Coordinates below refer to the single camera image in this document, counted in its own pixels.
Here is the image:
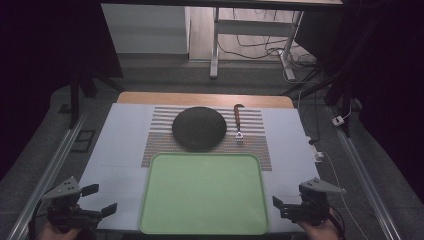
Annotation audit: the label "black floor cables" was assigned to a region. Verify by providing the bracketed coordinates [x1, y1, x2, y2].
[217, 7, 318, 69]

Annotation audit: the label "person's left hand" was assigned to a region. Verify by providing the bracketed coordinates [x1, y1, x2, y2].
[37, 221, 83, 240]

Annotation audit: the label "white cable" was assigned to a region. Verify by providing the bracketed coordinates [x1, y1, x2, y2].
[320, 151, 369, 240]

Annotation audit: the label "black round plate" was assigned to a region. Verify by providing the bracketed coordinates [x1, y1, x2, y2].
[171, 106, 228, 152]

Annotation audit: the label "black stand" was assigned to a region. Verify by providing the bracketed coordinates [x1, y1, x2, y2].
[281, 49, 363, 138]
[67, 59, 126, 130]

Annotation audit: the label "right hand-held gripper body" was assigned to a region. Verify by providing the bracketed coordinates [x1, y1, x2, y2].
[281, 177, 347, 227]

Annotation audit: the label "person's right hand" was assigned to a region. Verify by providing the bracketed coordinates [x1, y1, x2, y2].
[297, 212, 343, 240]

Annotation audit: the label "white cabinet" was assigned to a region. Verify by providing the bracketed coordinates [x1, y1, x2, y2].
[100, 3, 192, 56]

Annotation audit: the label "green tray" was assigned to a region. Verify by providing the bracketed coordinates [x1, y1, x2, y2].
[138, 152, 270, 236]

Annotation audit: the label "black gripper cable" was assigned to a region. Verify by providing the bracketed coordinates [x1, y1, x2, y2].
[328, 206, 347, 240]

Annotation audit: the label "fork with brown handle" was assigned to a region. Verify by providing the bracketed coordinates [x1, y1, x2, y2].
[232, 103, 246, 145]

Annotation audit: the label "metal floor rail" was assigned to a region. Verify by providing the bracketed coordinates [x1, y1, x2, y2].
[324, 105, 403, 240]
[6, 111, 88, 240]

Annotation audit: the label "white desk frame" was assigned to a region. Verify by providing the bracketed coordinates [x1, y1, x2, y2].
[209, 6, 305, 81]

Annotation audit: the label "white table cover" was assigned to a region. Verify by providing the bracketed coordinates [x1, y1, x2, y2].
[77, 102, 322, 234]

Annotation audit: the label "striped woven placemat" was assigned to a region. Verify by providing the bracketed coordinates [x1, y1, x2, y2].
[140, 105, 273, 172]

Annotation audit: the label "black square floor frame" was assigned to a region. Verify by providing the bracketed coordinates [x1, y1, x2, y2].
[70, 129, 97, 154]

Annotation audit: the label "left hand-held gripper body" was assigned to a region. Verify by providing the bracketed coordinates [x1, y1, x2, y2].
[41, 176, 103, 233]

